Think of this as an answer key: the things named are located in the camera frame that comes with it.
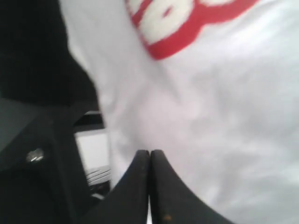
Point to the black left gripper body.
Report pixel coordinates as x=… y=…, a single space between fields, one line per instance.
x=44 y=93

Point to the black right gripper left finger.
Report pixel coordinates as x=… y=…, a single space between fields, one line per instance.
x=127 y=203

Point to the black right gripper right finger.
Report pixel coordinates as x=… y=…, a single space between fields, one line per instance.
x=171 y=201

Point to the white t-shirt red lettering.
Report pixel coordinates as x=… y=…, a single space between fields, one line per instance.
x=212 y=83

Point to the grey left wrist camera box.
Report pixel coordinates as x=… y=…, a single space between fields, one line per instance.
x=92 y=141

